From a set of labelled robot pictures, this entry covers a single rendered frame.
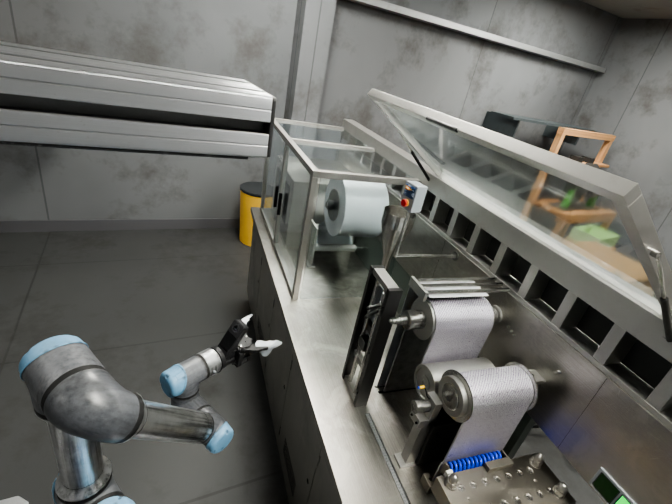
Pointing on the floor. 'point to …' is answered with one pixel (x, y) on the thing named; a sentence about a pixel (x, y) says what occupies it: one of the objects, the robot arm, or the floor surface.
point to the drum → (250, 193)
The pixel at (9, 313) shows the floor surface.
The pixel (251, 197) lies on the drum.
